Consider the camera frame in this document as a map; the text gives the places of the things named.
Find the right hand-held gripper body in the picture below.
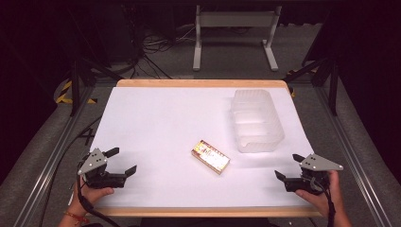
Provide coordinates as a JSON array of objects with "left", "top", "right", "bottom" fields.
[{"left": 284, "top": 153, "right": 344, "bottom": 196}]

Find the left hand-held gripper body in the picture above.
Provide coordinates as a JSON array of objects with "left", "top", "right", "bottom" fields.
[{"left": 78, "top": 147, "right": 128, "bottom": 190}]

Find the person's left hand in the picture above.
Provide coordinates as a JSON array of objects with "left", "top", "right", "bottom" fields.
[{"left": 67, "top": 176, "right": 115, "bottom": 219}]

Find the person's right hand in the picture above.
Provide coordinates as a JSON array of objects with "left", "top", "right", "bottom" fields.
[{"left": 295, "top": 170, "right": 345, "bottom": 219}]

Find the black cross tape mark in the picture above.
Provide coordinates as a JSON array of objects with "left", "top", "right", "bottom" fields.
[{"left": 78, "top": 128, "right": 96, "bottom": 147}]

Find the clear plastic container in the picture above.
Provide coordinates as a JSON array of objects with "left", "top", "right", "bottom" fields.
[{"left": 230, "top": 88, "right": 286, "bottom": 154}]

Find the white table sheet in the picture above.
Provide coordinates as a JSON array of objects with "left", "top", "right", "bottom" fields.
[{"left": 89, "top": 86, "right": 317, "bottom": 210}]

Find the yellow patterned small box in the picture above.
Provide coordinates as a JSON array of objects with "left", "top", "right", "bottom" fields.
[{"left": 190, "top": 139, "right": 232, "bottom": 176}]

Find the yellow black hazard tape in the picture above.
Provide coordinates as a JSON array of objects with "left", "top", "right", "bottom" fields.
[{"left": 55, "top": 79, "right": 98, "bottom": 105}]

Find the black metal stand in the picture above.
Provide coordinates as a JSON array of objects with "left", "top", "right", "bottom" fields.
[
  {"left": 69, "top": 56, "right": 125, "bottom": 118},
  {"left": 283, "top": 56, "right": 340, "bottom": 117}
]

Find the black floor cable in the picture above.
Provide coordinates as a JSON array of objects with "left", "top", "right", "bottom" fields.
[{"left": 37, "top": 115, "right": 104, "bottom": 227}]

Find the aluminium rail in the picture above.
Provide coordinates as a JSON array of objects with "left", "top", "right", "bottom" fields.
[
  {"left": 11, "top": 84, "right": 97, "bottom": 227},
  {"left": 314, "top": 84, "right": 394, "bottom": 227}
]

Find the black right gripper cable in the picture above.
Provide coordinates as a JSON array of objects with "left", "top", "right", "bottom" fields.
[{"left": 308, "top": 177, "right": 338, "bottom": 227}]

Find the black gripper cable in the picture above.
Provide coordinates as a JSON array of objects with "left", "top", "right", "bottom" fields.
[
  {"left": 308, "top": 177, "right": 338, "bottom": 227},
  {"left": 76, "top": 162, "right": 122, "bottom": 227}
]

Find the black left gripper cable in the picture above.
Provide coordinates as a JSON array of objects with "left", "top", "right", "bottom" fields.
[{"left": 76, "top": 162, "right": 122, "bottom": 227}]

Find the red bracelet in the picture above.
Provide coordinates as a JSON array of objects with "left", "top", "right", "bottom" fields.
[{"left": 62, "top": 210, "right": 92, "bottom": 225}]

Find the bundle of floor cables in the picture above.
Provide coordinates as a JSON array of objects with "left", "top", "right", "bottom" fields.
[{"left": 127, "top": 23, "right": 198, "bottom": 80}]

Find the white metal stand frame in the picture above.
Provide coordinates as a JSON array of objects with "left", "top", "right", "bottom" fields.
[{"left": 192, "top": 4, "right": 283, "bottom": 73}]

